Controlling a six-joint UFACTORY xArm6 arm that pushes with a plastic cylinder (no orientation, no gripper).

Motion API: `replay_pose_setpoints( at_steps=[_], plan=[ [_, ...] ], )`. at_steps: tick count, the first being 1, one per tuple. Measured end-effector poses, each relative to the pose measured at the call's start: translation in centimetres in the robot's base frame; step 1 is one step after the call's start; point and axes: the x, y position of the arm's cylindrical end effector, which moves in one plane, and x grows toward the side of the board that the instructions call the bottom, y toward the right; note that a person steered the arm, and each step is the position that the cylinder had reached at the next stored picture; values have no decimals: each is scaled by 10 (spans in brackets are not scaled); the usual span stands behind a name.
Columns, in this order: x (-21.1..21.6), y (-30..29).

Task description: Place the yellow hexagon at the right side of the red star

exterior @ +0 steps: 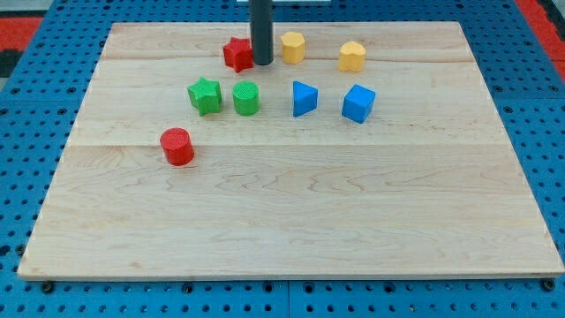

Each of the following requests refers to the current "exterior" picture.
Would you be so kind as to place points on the red star block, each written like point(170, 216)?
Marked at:
point(238, 54)

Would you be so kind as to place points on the green cylinder block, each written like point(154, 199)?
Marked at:
point(246, 98)

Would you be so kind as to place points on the light wooden board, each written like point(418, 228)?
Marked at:
point(428, 187)

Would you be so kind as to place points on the green star block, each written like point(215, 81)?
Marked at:
point(206, 96)

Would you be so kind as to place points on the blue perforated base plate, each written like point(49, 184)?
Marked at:
point(42, 98)

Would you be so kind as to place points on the red cylinder block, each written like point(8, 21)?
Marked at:
point(177, 146)

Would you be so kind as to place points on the blue cube block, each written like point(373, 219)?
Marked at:
point(358, 104)

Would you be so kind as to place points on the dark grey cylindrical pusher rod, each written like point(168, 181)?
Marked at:
point(261, 27)

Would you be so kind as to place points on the yellow hexagon block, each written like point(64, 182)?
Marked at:
point(293, 47)

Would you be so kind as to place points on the blue triangle block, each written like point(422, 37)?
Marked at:
point(305, 98)

